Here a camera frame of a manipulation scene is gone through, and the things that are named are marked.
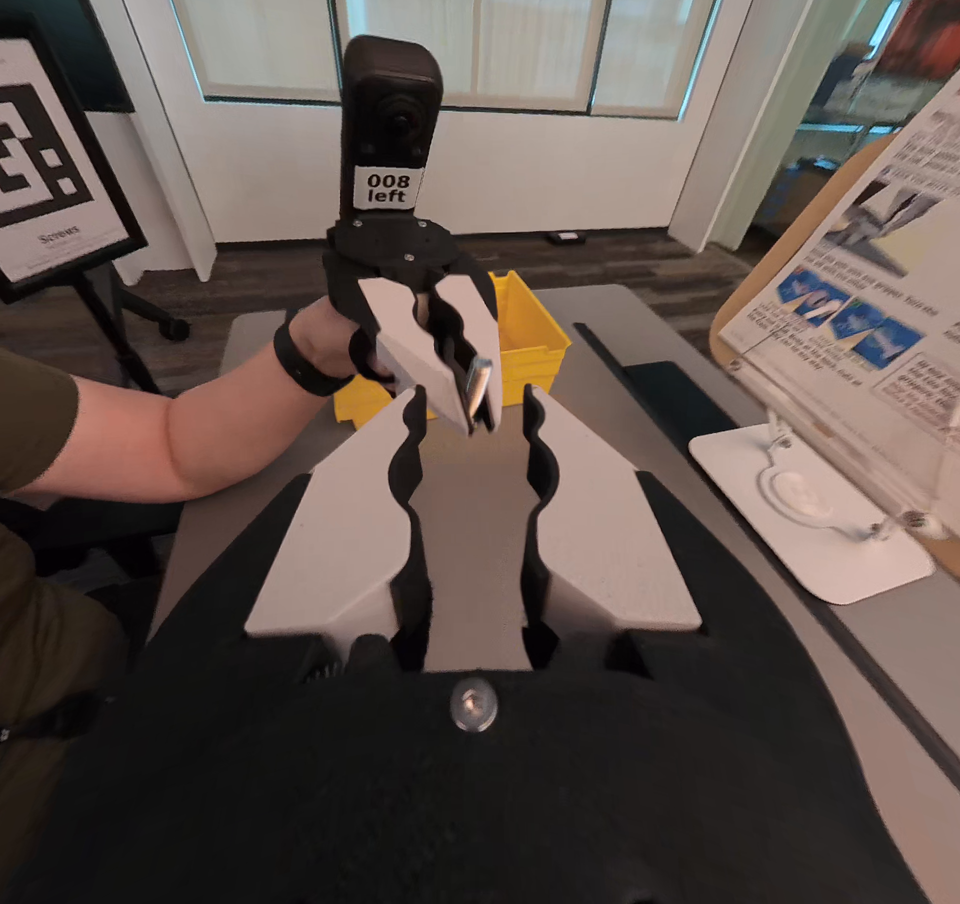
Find person's olive shirt torso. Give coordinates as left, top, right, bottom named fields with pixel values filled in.
left=0, top=347, right=129, bottom=904

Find red canvas painting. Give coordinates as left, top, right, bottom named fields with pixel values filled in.
left=873, top=0, right=960, bottom=84

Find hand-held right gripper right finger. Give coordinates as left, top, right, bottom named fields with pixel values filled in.
left=519, top=383, right=704, bottom=671

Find yellow plastic bin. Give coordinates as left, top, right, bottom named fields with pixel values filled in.
left=333, top=270, right=573, bottom=425

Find wire page clip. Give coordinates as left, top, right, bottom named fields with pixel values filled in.
left=726, top=296, right=800, bottom=374
left=903, top=405, right=960, bottom=530

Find large glass window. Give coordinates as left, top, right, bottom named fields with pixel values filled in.
left=153, top=0, right=740, bottom=121

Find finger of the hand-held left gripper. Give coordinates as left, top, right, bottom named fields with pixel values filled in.
left=357, top=277, right=475, bottom=438
left=429, top=272, right=505, bottom=433

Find white page ledge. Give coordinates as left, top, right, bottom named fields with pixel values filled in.
left=723, top=352, right=950, bottom=538

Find person's left hand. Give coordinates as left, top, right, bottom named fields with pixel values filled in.
left=288, top=295, right=395, bottom=384

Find white stand base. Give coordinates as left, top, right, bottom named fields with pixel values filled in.
left=688, top=424, right=937, bottom=607

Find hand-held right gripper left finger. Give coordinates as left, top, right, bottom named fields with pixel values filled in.
left=244, top=385, right=432, bottom=673

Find black table strip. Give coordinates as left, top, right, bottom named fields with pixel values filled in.
left=572, top=321, right=960, bottom=774

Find black framed marker sign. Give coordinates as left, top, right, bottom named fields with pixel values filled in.
left=0, top=15, right=149, bottom=305

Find black sign easel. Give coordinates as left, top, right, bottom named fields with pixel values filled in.
left=71, top=262, right=192, bottom=395

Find person's left forearm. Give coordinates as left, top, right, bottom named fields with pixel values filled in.
left=15, top=352, right=335, bottom=504

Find steel hex bolt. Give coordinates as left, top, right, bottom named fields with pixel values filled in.
left=463, top=355, right=495, bottom=425

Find instruction sheet on wooden board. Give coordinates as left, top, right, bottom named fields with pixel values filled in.
left=708, top=131, right=960, bottom=562

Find white instruction sheet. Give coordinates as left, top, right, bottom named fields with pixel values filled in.
left=718, top=67, right=960, bottom=470

